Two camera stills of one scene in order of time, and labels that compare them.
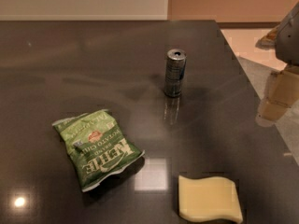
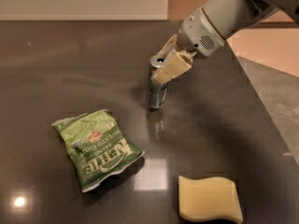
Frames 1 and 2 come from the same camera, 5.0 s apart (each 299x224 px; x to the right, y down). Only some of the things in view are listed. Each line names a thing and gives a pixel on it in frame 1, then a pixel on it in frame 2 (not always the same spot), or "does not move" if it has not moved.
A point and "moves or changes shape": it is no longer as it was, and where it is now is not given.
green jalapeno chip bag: (95, 146) does not move
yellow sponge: (207, 198) does not move
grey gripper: (289, 42) → (197, 35)
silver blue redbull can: (175, 68) moves or changes shape
